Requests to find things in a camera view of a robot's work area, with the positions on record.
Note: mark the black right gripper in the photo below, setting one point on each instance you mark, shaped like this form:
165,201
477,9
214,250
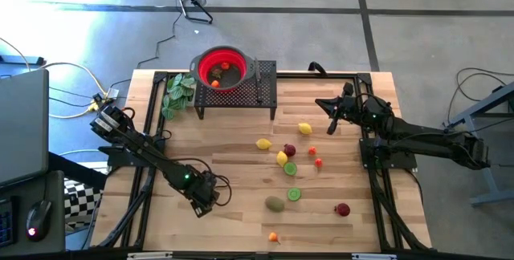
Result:
352,109

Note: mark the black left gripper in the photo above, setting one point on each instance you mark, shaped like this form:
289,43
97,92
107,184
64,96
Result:
205,189

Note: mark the yellow lemon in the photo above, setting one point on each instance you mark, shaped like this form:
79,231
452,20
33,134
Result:
282,158
305,128
263,144

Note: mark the small red orange fruit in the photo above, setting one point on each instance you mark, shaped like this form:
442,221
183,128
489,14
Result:
225,66

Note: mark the red strawberry green leaves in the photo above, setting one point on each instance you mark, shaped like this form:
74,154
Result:
217,72

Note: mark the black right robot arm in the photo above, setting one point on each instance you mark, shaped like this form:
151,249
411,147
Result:
425,137

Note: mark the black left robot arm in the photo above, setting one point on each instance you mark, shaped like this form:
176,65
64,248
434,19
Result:
140,147

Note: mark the dark red round fruit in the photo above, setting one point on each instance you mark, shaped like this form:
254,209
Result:
342,209
289,150

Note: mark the whole brown kiwi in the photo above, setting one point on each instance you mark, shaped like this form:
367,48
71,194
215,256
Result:
274,204

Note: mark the white strip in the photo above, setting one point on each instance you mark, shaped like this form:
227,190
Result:
148,256
373,257

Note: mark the orange yellow pear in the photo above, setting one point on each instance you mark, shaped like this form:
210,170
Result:
274,236

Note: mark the green lime upper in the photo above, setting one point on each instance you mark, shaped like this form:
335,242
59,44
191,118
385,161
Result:
290,168

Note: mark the green lime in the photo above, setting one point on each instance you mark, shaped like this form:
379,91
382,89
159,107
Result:
290,168
294,194

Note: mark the green lime lower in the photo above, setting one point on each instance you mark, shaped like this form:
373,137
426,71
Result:
294,194

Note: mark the black perforated metal shelf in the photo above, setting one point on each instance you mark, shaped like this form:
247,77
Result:
241,95

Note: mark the green potted plant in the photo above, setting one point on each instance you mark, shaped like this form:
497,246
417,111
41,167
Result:
176,91

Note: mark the black white checkered mat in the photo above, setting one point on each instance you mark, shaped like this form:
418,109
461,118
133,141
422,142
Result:
80,204

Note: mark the red collapsible colander bowl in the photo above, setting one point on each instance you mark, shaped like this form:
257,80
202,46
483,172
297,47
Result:
209,57

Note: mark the dark desk surface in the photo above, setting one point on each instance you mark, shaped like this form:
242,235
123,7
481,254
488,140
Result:
56,212

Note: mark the black computer mouse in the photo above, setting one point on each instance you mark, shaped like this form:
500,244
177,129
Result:
40,216

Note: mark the black backlit keyboard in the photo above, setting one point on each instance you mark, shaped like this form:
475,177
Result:
7,224

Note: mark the grey laptop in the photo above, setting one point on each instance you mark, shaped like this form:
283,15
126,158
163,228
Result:
22,127

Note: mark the black desk foot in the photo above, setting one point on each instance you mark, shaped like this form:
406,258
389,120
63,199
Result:
20,60

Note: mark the black aluminium table frame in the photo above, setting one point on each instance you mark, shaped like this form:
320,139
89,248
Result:
363,78

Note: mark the grey desk frame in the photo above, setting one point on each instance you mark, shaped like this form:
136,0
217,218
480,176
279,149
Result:
492,193

